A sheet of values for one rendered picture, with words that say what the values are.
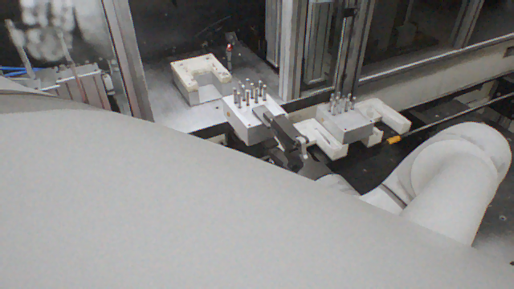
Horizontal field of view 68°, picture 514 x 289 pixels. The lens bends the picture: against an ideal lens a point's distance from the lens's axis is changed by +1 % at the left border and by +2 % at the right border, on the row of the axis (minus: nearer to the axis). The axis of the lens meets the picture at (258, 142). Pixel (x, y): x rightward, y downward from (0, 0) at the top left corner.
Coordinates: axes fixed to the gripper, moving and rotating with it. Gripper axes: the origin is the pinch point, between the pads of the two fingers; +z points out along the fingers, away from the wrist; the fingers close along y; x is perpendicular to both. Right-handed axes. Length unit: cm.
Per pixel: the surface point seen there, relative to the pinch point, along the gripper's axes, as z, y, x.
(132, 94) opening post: 21.2, 1.9, 22.0
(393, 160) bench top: 4, -36, -51
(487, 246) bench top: -31, -35, -49
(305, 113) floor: 116, -106, -97
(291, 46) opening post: 21.3, 4.3, -19.1
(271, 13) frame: 42.3, 4.2, -24.8
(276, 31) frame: 38.4, 0.0, -24.7
